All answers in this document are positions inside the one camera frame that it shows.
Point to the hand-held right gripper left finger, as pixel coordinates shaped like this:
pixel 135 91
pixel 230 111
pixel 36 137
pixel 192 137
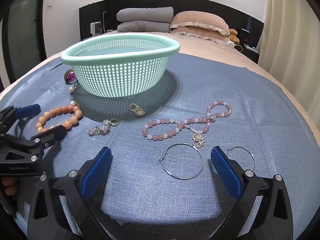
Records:
pixel 96 173

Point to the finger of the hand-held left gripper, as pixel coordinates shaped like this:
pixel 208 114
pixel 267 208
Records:
pixel 51 133
pixel 28 110

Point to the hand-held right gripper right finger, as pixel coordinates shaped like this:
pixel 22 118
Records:
pixel 226 173

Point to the large silver hoop earring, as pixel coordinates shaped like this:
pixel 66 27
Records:
pixel 161 159
pixel 253 161

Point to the clear crystal earring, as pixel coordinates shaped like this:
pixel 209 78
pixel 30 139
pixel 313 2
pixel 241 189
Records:
pixel 93 130
pixel 105 127

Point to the gold pearl earring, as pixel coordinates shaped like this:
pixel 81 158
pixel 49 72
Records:
pixel 138 112

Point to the mint green plastic basket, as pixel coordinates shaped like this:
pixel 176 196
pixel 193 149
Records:
pixel 120 75

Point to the person's left hand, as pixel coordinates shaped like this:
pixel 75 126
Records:
pixel 8 187

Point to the iridescent oval brooch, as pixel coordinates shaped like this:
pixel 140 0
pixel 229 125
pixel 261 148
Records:
pixel 70 76

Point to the dark glass door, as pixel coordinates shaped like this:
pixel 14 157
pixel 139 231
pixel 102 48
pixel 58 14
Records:
pixel 22 35

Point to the blue cloth mat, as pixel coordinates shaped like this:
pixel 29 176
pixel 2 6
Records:
pixel 225 87

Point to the small white appliance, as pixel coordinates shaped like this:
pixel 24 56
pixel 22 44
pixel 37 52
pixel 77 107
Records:
pixel 95 28

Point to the white power strip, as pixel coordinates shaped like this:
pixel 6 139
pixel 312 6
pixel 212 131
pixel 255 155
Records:
pixel 251 48

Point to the white handheld device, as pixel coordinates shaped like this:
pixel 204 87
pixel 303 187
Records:
pixel 230 45

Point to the beige bed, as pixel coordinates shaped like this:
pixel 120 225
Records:
pixel 200 47

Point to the brown teddy bear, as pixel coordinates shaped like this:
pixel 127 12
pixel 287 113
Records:
pixel 233 36

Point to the grey pillow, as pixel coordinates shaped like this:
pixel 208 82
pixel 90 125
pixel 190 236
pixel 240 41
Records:
pixel 145 13
pixel 143 27

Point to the pink ruffled pillow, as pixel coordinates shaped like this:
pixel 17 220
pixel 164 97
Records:
pixel 200 20
pixel 192 33

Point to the cream curtain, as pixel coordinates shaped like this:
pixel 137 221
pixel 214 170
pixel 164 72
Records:
pixel 292 30

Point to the black headboard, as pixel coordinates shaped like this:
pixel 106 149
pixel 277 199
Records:
pixel 200 3

